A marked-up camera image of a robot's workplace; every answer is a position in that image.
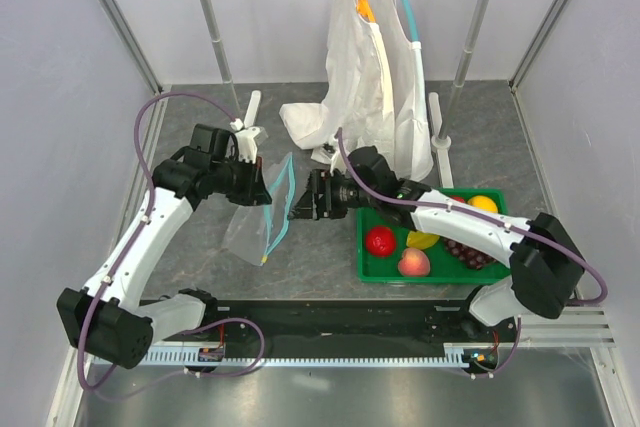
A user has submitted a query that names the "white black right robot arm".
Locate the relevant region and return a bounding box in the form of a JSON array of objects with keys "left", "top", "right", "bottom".
[{"left": 289, "top": 146, "right": 585, "bottom": 341}]

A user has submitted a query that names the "purple grape bunch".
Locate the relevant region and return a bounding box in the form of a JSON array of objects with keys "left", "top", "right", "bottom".
[{"left": 444, "top": 239, "right": 496, "bottom": 270}]

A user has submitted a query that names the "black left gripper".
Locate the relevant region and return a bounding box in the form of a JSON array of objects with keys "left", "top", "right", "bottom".
[{"left": 211, "top": 154, "right": 272, "bottom": 207}]

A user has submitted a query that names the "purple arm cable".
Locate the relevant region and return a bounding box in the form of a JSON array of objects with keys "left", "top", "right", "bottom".
[
  {"left": 334, "top": 127, "right": 610, "bottom": 381},
  {"left": 78, "top": 91, "right": 266, "bottom": 402}
]

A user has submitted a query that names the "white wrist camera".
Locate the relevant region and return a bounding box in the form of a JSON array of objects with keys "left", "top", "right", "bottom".
[
  {"left": 230, "top": 118, "right": 268, "bottom": 164},
  {"left": 311, "top": 136, "right": 344, "bottom": 172}
]

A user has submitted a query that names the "red apple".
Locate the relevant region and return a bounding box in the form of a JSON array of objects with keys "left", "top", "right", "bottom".
[{"left": 364, "top": 225, "right": 397, "bottom": 258}]

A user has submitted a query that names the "peach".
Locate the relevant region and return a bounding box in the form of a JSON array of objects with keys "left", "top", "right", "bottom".
[{"left": 397, "top": 247, "right": 431, "bottom": 277}]

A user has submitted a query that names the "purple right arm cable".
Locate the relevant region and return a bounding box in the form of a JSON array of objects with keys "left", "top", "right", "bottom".
[{"left": 334, "top": 127, "right": 610, "bottom": 381}]

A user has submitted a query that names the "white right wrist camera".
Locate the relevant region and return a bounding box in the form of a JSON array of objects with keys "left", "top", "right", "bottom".
[{"left": 311, "top": 136, "right": 344, "bottom": 172}]

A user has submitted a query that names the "green plastic tray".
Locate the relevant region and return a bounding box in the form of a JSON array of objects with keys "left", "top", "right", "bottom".
[{"left": 356, "top": 208, "right": 509, "bottom": 285}]

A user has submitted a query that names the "white garment on teal hanger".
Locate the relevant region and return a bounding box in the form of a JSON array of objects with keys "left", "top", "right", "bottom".
[{"left": 369, "top": 0, "right": 434, "bottom": 181}]

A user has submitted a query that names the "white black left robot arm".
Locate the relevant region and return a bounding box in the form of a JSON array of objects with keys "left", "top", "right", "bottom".
[{"left": 56, "top": 124, "right": 272, "bottom": 369}]

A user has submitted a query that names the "clear zip top bag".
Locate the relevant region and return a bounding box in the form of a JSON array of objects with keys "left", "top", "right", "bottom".
[{"left": 222, "top": 152, "right": 297, "bottom": 266}]

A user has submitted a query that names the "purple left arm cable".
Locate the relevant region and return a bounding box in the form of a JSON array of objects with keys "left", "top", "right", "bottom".
[{"left": 78, "top": 91, "right": 266, "bottom": 402}]

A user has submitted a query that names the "orange fruit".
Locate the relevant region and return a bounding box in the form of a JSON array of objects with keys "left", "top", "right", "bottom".
[{"left": 467, "top": 195, "right": 499, "bottom": 213}]

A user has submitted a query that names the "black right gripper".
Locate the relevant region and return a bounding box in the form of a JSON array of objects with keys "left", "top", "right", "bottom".
[{"left": 288, "top": 168, "right": 379, "bottom": 220}]

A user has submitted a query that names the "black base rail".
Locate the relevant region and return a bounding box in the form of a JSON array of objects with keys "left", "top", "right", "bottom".
[{"left": 163, "top": 300, "right": 519, "bottom": 373}]

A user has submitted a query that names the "light blue cable duct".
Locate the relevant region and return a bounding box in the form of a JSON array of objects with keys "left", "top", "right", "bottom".
[{"left": 137, "top": 341, "right": 469, "bottom": 368}]

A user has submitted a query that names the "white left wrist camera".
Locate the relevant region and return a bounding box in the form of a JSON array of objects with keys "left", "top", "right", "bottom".
[{"left": 230, "top": 118, "right": 268, "bottom": 164}]

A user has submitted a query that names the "white garment on orange hanger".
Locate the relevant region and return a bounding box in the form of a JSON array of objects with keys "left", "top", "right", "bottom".
[{"left": 279, "top": 0, "right": 395, "bottom": 164}]

